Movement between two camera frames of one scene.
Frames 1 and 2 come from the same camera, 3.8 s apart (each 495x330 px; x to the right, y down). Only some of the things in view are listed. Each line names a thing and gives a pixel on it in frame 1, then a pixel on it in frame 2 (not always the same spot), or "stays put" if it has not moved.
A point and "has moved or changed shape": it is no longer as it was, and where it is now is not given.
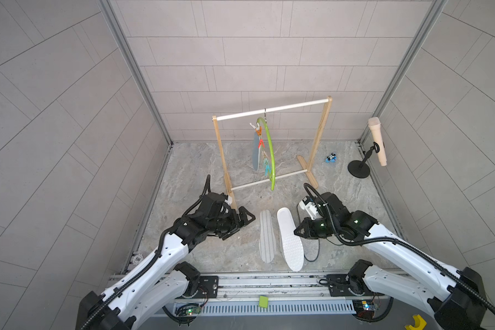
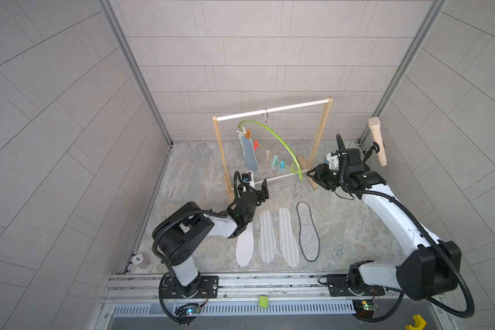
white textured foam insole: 292,245 to 245,245
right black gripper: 306,229 to 320,174
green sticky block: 263,302 stays put
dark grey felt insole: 311,247 stays put
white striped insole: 267,243 stays put
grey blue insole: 256,150 has moved or changed shape
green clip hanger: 265,143 has moved or changed shape
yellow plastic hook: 419,322 stays put
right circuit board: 364,309 stays put
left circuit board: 193,311 stays put
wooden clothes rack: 308,165 stays put
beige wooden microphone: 375,128 stays put
